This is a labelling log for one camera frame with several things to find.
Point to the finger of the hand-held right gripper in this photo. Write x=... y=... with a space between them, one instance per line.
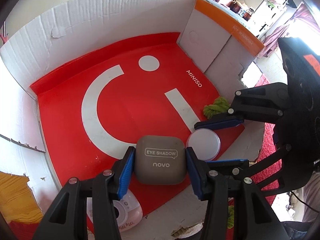
x=225 y=163
x=220 y=124

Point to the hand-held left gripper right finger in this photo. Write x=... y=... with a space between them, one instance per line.
x=193 y=175

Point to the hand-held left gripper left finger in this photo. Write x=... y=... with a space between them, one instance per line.
x=126 y=172

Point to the green fluffy scrunchie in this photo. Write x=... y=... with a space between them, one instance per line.
x=216 y=106

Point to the round white container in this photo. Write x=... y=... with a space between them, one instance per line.
x=203 y=143

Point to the grey eye shadow case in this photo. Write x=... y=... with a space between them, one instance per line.
x=161 y=160

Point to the white cardboard box orange edge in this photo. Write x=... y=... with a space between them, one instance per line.
x=75 y=25

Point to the red textured mat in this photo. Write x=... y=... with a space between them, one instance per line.
x=266 y=140

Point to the small green fluffy item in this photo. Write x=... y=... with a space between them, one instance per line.
x=231 y=213

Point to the pink curtain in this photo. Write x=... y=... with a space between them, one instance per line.
x=282 y=30

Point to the red paper bag white print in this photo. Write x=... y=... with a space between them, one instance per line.
x=125 y=105

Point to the person's trouser leg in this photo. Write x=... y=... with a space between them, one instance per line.
x=310 y=212

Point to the yellow cloth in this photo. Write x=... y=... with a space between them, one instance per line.
x=15 y=197

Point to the pink and white toy camera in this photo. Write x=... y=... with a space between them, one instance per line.
x=130 y=212

